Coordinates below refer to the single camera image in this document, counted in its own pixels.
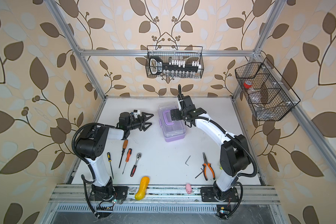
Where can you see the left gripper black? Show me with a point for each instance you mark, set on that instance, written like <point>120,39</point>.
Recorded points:
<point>143,118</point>

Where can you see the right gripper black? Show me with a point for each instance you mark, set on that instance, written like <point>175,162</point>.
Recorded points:
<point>177,113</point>

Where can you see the purple clear plastic tool box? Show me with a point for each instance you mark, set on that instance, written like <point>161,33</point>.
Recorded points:
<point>172,130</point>

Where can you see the brown handle screwdriver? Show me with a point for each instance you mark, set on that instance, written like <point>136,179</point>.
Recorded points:
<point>125,143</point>

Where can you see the orange handle screwdriver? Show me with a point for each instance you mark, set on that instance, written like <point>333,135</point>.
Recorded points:
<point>127,158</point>

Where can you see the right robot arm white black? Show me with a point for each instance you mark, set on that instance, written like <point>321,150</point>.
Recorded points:
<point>235,159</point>

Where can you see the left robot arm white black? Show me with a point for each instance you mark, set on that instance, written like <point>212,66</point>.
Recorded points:
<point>88,144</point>

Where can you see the red black ratchet wrench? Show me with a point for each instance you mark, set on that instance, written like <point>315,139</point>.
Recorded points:
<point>139,155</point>

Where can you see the black socket set holder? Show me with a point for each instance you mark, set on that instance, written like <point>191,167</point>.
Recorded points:
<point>157,66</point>

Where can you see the yellow black thin screwdriver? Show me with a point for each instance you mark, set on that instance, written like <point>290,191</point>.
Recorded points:
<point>110,163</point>

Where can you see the yellow squash toy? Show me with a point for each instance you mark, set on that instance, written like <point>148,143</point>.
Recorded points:
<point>141,193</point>

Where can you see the red capped clear bottle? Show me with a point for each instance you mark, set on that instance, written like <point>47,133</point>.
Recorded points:
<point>248,85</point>

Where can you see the pink pig toy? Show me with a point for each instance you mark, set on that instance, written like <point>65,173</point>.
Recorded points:
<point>188,188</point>

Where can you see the back black wire basket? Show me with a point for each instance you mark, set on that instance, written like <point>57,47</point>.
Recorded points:
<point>188,53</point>

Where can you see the black wire basket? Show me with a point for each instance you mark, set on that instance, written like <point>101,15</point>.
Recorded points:
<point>274,98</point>
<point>188,53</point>

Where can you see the orange handle pliers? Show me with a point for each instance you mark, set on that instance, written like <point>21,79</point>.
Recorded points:
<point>206,166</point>

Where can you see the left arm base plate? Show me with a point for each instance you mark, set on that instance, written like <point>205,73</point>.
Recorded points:
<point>109,193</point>

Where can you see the right black wire basket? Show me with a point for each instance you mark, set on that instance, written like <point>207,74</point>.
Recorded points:
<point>274,98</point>

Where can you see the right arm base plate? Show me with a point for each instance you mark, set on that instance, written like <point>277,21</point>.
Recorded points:
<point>214,194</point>

